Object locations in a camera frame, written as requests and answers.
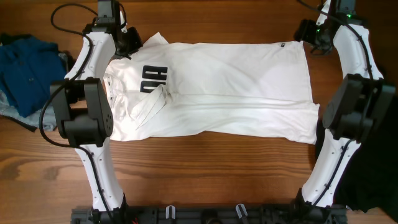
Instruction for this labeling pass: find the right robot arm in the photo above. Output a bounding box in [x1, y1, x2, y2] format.
[294, 19, 396, 208]

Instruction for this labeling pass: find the blue button shirt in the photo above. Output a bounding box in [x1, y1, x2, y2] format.
[1, 37, 66, 118]

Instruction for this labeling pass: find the black garment right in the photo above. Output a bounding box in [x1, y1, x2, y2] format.
[334, 96, 397, 221]

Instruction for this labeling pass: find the white printed t-shirt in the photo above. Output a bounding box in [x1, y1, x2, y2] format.
[104, 34, 319, 144]

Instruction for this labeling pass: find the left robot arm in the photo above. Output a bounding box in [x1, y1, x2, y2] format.
[50, 16, 142, 223]

